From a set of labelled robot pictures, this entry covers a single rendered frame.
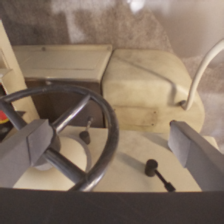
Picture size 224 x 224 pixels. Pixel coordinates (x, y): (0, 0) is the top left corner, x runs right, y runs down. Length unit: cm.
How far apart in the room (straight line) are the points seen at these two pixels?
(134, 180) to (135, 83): 67
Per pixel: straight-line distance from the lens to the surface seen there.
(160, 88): 107
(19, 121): 45
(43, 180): 43
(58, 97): 124
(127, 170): 55
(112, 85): 107
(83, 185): 27
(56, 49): 172
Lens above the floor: 151
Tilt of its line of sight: 49 degrees down
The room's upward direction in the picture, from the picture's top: 168 degrees counter-clockwise
